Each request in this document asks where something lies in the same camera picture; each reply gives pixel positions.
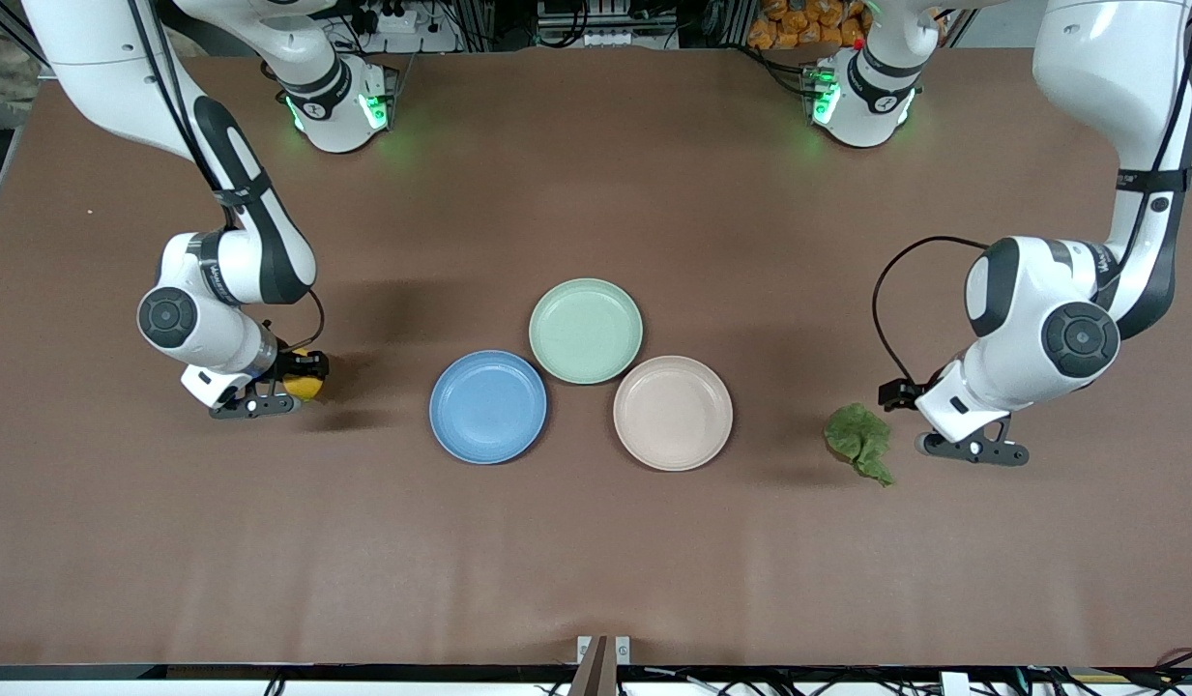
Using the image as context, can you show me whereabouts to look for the green lettuce leaf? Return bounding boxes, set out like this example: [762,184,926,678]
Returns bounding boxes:
[825,403,895,487]

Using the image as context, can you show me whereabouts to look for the grey electronics box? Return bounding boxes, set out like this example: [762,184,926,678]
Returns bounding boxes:
[536,0,680,49]

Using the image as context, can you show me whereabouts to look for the white power strip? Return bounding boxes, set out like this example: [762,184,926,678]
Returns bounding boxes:
[349,0,461,54]

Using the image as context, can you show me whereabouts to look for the black floor cable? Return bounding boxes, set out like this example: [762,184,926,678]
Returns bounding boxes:
[1151,646,1192,689]

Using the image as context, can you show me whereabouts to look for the blue plate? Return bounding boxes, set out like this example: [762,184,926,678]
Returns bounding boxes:
[429,350,548,466]

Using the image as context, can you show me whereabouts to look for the metal mount bracket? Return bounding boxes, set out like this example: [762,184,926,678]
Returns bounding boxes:
[568,635,632,696]

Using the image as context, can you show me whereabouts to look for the beige plate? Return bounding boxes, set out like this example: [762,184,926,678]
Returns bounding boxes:
[613,355,734,473]

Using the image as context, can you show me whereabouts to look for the orange snack bags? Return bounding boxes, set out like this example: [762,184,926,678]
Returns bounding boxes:
[747,0,872,50]

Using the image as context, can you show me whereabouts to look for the light green plate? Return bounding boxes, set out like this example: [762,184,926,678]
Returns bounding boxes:
[529,278,644,386]

